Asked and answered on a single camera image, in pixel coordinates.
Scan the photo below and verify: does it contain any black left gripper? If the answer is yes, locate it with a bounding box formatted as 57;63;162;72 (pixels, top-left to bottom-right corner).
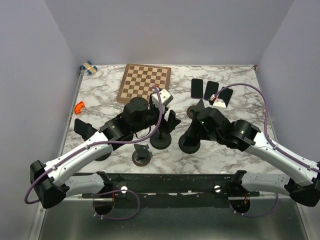
132;93;181;135

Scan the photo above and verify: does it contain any black phone with purple edge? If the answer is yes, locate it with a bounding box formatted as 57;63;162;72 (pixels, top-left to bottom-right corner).
191;78;204;99

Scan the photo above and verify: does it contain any blue-edged black phone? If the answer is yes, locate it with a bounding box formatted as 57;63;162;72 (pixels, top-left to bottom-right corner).
203;80;219;101

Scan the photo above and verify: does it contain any teal-edged phone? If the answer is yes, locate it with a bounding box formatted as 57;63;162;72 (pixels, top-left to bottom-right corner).
183;125;200;147

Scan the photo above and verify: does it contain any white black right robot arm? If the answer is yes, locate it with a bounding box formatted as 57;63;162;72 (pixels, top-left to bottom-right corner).
186;107;320;207

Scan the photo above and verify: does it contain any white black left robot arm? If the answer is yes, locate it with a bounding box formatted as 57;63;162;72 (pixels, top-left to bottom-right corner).
30;93;181;209

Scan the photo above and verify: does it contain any black right round-base stand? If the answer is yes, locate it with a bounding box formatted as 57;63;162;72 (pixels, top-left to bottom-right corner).
178;132;201;154

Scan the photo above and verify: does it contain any brown-base far phone stand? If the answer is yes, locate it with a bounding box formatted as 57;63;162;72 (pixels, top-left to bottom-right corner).
186;99;205;119

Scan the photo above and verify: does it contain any brown-base phone stand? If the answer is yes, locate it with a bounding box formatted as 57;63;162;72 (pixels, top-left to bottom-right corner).
132;144;153;167
186;99;205;119

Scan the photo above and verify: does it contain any black tall round-base phone stand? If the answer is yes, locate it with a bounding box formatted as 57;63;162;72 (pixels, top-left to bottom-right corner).
149;130;172;150

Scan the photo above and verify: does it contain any brown-base near phone stand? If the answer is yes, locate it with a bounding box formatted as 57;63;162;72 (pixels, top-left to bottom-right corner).
132;144;153;167

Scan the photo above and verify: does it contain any black left round-base stand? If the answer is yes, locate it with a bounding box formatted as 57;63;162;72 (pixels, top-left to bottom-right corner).
95;153;111;162

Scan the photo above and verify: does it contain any wooden chessboard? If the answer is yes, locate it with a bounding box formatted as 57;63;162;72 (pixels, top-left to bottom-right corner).
116;63;172;104

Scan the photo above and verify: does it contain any orange plastic piece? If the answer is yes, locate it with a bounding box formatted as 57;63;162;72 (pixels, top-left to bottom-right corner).
74;101;85;115

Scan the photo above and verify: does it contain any blue wheeled wooden toy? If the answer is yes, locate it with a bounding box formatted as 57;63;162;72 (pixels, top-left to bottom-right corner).
80;61;98;75

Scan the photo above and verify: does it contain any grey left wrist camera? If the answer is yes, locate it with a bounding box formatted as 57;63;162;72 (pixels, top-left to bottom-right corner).
150;88;174;108

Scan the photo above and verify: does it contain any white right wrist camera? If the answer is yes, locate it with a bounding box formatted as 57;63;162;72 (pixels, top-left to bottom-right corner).
208;94;227;110

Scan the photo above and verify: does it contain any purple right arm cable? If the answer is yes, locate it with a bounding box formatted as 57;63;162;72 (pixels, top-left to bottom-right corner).
213;82;320;218

